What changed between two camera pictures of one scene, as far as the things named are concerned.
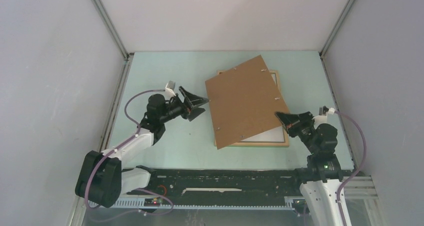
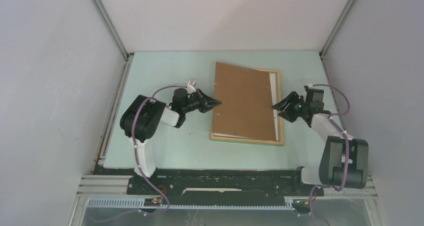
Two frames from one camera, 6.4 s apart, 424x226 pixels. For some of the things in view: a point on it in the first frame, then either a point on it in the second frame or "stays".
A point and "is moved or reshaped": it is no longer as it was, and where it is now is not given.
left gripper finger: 195,113 → 209,104
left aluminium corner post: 96,0 stays
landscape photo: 275,135 → 273,84
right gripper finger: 288,118 → 293,96
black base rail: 221,186 stays
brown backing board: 244,101 is moved or reshaped
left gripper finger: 193,100 → 209,101
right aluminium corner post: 340,20 stays
